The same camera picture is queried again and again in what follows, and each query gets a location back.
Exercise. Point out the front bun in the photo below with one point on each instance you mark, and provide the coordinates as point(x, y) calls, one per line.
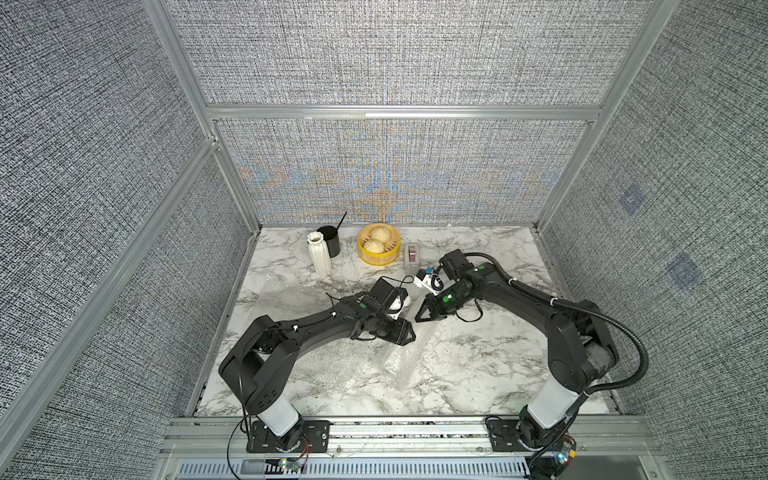
point(374, 246)

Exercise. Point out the black stick in cup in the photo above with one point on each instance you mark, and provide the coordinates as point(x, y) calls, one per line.
point(341, 221)

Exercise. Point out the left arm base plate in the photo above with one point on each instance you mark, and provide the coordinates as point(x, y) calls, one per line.
point(306, 436)

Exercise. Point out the small clear box red contents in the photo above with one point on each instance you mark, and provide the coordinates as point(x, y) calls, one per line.
point(412, 261)

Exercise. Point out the yellow steamer basket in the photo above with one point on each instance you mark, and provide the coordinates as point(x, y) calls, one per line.
point(393, 247)

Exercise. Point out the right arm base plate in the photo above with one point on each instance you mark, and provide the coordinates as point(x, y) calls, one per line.
point(512, 435)

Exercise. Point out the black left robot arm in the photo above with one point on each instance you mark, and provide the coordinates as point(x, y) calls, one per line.
point(258, 366)

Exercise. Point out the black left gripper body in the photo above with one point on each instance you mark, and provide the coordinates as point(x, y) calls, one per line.
point(391, 330)

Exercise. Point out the black cup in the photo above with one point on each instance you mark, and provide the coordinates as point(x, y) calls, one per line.
point(331, 237)

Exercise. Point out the back bun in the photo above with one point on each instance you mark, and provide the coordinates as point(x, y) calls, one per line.
point(381, 233)

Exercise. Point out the bun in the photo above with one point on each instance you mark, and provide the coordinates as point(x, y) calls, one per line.
point(381, 233)
point(374, 246)

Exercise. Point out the aluminium front rail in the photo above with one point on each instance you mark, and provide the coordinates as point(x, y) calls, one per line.
point(409, 447)

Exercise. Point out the white ribbed wide vase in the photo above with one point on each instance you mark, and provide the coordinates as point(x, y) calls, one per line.
point(418, 365)

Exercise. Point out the white ribbed slim vase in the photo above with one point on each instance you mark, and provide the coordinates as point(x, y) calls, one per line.
point(319, 254)

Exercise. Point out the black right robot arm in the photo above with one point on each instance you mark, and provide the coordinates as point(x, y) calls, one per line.
point(580, 348)

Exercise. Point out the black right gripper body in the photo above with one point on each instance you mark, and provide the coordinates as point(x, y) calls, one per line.
point(445, 302)

